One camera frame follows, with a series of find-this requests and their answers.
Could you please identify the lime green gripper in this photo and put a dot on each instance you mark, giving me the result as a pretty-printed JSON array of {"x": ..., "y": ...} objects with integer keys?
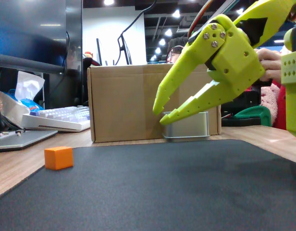
[{"x": 235, "y": 61}]

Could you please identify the person's hand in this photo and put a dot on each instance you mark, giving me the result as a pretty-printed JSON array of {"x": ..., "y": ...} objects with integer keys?
[{"x": 270, "y": 65}]

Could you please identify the white purple keyboard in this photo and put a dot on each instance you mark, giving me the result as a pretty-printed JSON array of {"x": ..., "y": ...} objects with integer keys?
[{"x": 64, "y": 119}]

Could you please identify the brown cardboard box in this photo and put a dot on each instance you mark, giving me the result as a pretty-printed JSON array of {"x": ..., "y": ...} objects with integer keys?
[{"x": 124, "y": 101}]

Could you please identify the tissue pack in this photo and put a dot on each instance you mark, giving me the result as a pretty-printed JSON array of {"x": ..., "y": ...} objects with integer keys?
[{"x": 23, "y": 93}]

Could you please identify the person's head with glasses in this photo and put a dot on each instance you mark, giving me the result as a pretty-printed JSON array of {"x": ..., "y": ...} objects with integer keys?
[{"x": 175, "y": 49}]

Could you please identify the grey laptop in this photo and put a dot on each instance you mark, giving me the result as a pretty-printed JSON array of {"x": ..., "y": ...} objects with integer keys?
[{"x": 20, "y": 140}]

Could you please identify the silver metal tin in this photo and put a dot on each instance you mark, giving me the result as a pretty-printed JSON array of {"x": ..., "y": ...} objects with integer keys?
[{"x": 188, "y": 127}]

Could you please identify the orange cube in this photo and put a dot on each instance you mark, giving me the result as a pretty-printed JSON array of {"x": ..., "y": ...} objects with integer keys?
[{"x": 58, "y": 157}]

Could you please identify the black computer monitor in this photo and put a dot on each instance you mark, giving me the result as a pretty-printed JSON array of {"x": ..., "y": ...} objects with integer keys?
[{"x": 30, "y": 31}]

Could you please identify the person's red white jumper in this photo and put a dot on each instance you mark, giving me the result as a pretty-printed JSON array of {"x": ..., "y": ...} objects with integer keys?
[{"x": 274, "y": 106}]

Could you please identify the black device block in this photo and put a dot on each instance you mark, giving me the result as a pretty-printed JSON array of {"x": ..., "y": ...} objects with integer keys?
[{"x": 244, "y": 103}]

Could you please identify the black desk mat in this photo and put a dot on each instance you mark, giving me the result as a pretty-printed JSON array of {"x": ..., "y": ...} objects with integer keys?
[{"x": 150, "y": 187}]

